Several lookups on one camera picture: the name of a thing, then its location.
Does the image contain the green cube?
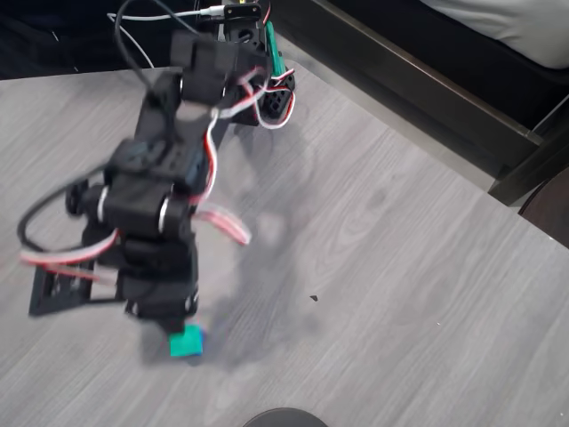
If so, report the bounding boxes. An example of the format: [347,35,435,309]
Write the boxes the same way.
[169,324,206,359]

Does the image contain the blue cube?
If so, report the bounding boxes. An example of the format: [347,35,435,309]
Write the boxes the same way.
[189,327,209,365]

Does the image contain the dark round object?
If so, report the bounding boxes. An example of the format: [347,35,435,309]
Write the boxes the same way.
[242,407,330,427]

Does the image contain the green circuit board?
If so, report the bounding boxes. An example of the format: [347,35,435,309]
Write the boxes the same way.
[264,20,286,82]

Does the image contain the dark round furniture piece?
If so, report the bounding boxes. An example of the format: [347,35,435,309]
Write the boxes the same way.
[517,166,569,250]

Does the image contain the white mattress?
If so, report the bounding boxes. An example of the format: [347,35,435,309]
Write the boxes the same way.
[420,0,569,70]

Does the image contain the red white servo wire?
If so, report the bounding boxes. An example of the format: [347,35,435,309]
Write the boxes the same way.
[19,230,122,278]
[190,77,273,246]
[239,66,298,131]

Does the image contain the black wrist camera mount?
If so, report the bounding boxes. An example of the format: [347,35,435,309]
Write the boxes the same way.
[28,261,131,318]

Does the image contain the black cable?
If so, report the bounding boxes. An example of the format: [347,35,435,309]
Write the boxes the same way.
[16,0,202,255]

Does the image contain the white cable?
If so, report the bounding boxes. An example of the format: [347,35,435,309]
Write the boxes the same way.
[106,5,224,70]

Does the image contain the dark wooden bed frame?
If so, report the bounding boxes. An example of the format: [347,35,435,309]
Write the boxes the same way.
[275,0,569,206]

